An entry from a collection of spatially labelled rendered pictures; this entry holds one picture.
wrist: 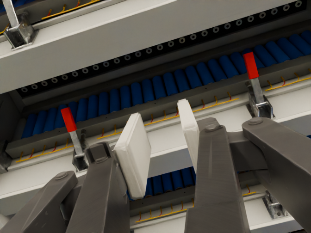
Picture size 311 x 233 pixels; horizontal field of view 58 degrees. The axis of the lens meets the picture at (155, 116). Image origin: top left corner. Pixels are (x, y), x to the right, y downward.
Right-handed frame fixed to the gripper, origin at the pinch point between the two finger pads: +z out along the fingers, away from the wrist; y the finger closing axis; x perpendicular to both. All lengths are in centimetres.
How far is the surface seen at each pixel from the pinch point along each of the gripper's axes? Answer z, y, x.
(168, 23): 17.8, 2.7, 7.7
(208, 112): 24.9, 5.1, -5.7
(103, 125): 26.5, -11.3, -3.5
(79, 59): 18.2, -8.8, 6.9
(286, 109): 22.4, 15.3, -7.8
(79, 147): 21.8, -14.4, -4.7
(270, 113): 21.2, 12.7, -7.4
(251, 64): 22.3, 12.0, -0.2
